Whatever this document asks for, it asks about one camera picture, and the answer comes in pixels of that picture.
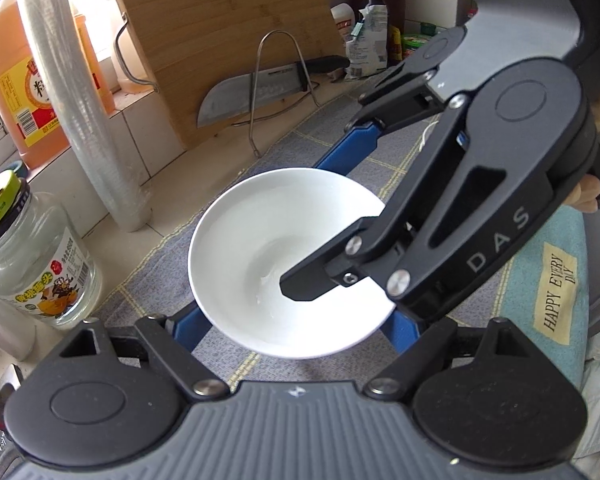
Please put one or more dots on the wire knife stand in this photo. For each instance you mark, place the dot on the wire knife stand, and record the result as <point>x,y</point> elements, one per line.
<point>248,92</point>

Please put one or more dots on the clear glass jar green lid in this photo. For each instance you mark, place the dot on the clear glass jar green lid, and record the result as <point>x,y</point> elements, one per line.
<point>45,269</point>

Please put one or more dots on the grey checked table cloth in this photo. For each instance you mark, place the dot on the grey checked table cloth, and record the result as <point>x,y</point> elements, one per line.
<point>554,259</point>

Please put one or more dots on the steel kitchen knife black handle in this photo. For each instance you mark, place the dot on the steel kitchen knife black handle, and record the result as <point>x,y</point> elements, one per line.
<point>213,107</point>

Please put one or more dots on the orange cooking oil jug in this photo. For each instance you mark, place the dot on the orange cooking oil jug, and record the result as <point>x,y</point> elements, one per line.
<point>25,106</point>

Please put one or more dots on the white food packet bag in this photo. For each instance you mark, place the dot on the white food packet bag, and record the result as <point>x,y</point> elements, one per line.
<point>366,48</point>

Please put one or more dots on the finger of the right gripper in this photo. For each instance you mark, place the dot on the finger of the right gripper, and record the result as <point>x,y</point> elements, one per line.
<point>404,95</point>
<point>496,167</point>

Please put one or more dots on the green lid sauce jar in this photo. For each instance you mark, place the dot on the green lid sauce jar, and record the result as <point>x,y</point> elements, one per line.
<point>412,42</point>

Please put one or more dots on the bamboo cutting board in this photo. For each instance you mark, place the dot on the bamboo cutting board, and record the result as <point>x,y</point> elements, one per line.
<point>188,46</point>

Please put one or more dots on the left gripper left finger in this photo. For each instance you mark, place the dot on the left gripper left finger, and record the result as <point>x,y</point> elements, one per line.
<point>143,362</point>

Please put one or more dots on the right hand beige glove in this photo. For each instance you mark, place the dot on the right hand beige glove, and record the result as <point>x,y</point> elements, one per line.
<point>584,196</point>

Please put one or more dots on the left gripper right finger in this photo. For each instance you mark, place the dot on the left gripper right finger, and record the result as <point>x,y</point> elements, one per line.
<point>434,352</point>

